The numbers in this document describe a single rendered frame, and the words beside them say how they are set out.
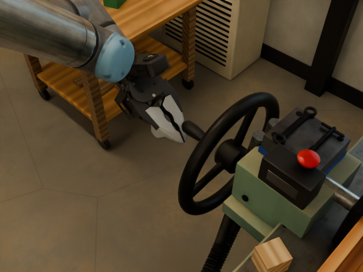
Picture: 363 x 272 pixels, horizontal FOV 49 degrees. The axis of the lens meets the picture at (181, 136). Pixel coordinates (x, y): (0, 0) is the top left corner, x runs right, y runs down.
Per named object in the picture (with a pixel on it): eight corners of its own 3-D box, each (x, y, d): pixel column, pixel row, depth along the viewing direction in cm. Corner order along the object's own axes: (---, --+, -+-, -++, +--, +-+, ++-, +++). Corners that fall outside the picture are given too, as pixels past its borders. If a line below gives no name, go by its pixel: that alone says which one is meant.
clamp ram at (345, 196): (328, 181, 65) (345, 145, 59) (371, 209, 62) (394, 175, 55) (296, 215, 61) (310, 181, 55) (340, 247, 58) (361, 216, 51)
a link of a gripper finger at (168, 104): (186, 141, 81) (159, 104, 81) (198, 131, 76) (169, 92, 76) (175, 149, 79) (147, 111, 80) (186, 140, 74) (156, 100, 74)
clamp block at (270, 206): (281, 148, 74) (291, 114, 68) (346, 192, 68) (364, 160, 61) (228, 196, 68) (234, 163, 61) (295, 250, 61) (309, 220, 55)
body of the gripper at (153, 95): (159, 106, 83) (124, 59, 83) (173, 89, 75) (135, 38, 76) (130, 124, 79) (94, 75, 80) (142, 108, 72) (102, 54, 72)
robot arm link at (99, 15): (41, 8, 77) (74, 2, 83) (75, 54, 76) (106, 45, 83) (56, -21, 71) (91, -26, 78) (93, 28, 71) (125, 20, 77)
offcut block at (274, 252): (287, 270, 56) (293, 258, 53) (263, 280, 55) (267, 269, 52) (274, 248, 58) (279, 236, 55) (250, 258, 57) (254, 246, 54)
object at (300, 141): (291, 121, 67) (298, 97, 62) (351, 159, 61) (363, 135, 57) (240, 166, 61) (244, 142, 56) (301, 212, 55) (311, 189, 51)
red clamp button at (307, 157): (304, 149, 56) (306, 144, 55) (323, 161, 54) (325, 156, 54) (291, 161, 54) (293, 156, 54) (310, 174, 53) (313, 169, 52)
